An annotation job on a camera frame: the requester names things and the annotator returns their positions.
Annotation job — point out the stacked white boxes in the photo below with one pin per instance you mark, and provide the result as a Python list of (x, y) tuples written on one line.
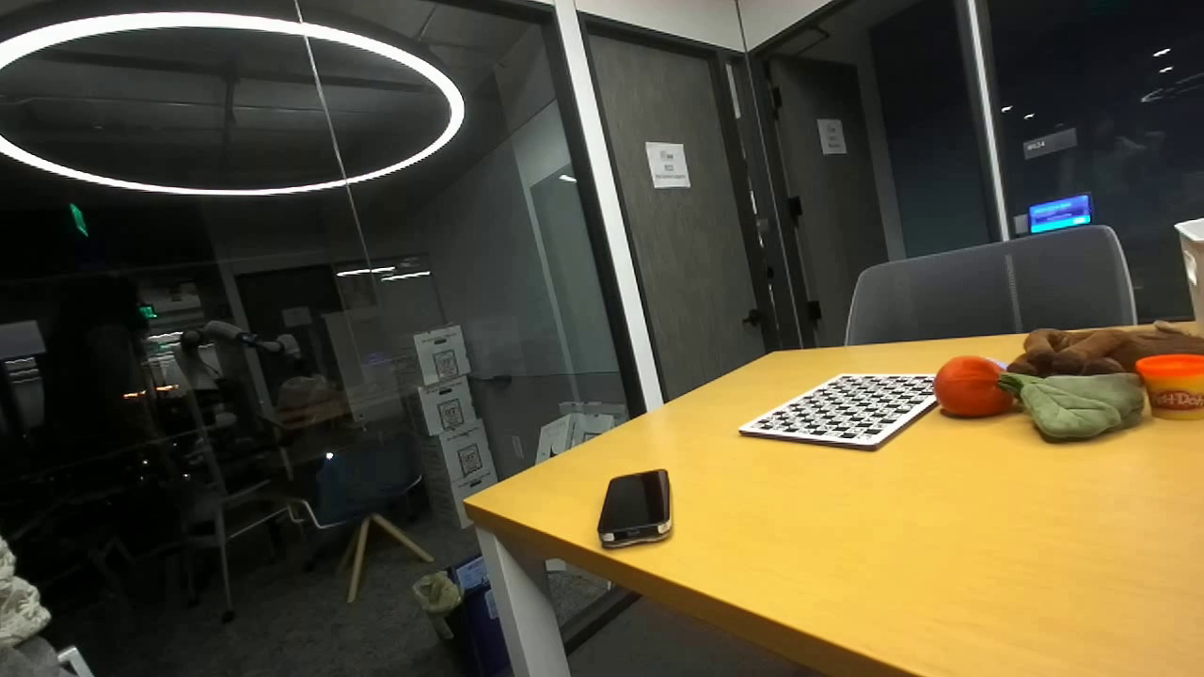
[(448, 408)]

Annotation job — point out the black smartphone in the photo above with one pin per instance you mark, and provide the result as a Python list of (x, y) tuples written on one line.
[(636, 510)]

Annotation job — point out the paper sign on door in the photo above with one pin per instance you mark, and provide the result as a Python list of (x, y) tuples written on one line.
[(666, 167)]

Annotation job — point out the white keyboard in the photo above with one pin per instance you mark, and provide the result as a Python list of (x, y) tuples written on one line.
[(848, 413)]

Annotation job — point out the blue chair wooden legs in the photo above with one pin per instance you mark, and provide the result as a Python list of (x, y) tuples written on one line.
[(368, 489)]

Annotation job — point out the paper sign on glass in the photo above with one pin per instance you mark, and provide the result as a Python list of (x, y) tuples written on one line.
[(832, 137)]

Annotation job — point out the orange ball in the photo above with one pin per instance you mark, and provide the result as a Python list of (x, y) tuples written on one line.
[(971, 390)]

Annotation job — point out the brown cloth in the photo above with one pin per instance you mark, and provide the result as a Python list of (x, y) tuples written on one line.
[(1102, 352)]

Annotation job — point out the grey office chair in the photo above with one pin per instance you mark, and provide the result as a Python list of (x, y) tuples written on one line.
[(1059, 279)]

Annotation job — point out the green cloth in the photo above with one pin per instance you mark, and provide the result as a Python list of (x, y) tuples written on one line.
[(1079, 408)]

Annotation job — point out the blue lit screen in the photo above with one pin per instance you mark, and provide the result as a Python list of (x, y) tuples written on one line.
[(1059, 214)]

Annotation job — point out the orange container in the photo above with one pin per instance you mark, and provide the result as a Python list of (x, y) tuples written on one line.
[(1171, 383)]

